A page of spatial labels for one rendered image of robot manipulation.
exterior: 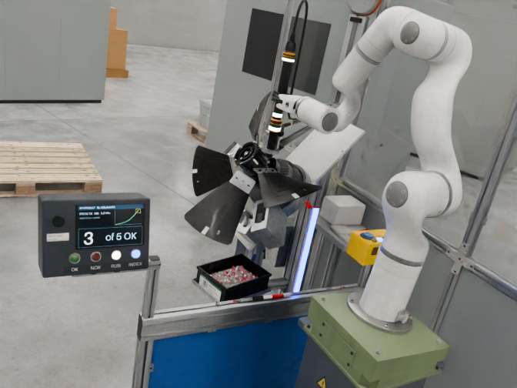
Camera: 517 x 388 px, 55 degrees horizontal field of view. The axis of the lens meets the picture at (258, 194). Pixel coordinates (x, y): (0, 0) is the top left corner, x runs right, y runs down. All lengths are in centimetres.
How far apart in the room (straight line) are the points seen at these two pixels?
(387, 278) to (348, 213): 106
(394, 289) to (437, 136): 41
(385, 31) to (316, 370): 97
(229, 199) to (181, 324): 56
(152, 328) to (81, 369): 115
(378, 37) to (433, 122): 30
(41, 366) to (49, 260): 144
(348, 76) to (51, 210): 89
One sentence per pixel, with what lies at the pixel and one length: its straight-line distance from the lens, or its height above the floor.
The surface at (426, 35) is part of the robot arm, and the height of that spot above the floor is 177.
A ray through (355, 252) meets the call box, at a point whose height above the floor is 101.
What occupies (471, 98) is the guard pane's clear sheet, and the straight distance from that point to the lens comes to 213.
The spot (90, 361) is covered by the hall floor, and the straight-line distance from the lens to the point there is 270.
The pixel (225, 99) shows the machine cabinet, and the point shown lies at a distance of 482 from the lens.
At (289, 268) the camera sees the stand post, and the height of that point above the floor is 64.
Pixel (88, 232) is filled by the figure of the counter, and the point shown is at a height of 118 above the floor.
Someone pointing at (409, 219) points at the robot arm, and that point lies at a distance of 126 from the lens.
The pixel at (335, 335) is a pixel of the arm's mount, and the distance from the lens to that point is 136.
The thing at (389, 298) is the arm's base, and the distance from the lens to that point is 138.
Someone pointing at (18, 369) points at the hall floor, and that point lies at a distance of 269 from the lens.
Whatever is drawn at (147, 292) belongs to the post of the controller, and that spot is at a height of 95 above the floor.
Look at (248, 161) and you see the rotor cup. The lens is 189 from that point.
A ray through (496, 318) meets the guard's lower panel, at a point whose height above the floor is 86.
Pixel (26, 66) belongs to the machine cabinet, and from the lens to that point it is 721.
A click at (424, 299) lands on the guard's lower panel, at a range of 229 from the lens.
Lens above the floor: 177
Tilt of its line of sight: 21 degrees down
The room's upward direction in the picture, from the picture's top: 11 degrees clockwise
